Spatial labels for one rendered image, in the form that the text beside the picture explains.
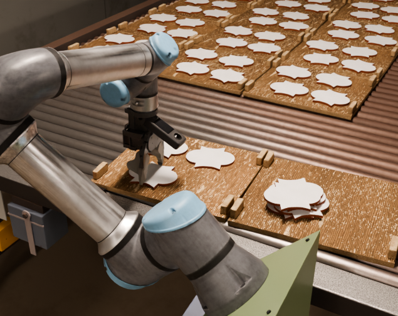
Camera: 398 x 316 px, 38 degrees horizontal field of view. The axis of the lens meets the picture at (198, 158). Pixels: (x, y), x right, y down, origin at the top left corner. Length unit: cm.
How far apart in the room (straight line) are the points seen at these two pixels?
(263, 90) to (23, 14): 284
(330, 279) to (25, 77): 79
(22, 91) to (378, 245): 88
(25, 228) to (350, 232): 93
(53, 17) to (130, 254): 393
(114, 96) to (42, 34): 352
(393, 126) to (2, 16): 318
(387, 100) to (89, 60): 134
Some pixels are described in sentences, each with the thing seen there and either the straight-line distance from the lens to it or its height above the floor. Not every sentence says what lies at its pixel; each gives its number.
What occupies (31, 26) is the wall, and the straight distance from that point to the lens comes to 477.
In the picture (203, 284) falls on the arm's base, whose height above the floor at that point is 106.
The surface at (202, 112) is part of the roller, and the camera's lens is 205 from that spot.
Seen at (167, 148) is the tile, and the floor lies 94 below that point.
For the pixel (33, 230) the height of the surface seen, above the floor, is 77.
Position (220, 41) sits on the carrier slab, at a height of 95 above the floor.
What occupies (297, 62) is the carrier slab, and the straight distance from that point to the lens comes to 247.
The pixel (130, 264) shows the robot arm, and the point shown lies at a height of 105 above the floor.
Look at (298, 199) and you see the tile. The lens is 149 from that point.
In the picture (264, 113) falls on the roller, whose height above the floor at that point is 92.
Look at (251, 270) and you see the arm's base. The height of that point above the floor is 108.
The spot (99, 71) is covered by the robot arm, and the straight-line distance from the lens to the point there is 118.
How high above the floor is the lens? 182
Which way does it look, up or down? 31 degrees down
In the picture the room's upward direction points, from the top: straight up
